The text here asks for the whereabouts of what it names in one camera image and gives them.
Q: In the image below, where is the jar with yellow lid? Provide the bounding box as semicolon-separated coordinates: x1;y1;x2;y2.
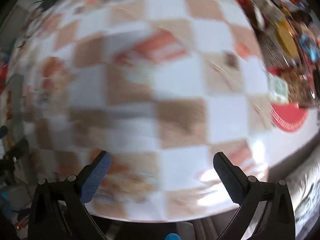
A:
274;17;300;59

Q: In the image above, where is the pile of snack packets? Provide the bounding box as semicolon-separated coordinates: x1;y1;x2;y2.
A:
237;0;320;110

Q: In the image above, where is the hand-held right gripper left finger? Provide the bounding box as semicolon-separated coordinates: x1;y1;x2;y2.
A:
29;151;112;240

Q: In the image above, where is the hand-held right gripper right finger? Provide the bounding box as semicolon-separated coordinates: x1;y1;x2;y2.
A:
213;152;296;240

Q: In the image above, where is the checkered printed tablecloth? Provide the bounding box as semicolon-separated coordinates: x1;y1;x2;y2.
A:
5;0;310;222

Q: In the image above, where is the green white packet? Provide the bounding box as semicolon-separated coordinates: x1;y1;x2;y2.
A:
268;76;290;105

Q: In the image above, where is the white cushion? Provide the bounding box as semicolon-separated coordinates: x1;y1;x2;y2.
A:
269;150;320;240

